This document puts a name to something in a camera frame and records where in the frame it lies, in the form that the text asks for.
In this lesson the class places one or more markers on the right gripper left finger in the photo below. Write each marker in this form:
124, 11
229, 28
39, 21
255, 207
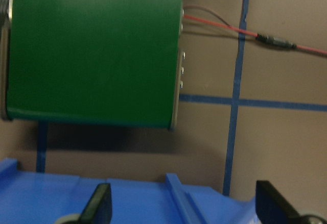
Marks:
99, 207

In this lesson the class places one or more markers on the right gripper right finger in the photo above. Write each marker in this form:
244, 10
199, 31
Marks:
272, 207

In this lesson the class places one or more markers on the right blue bin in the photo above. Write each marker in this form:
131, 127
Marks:
29, 197

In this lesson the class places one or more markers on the brown paper table cover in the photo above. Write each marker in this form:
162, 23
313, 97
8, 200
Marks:
276, 137

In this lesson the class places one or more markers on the green conveyor belt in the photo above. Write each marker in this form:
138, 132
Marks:
106, 62

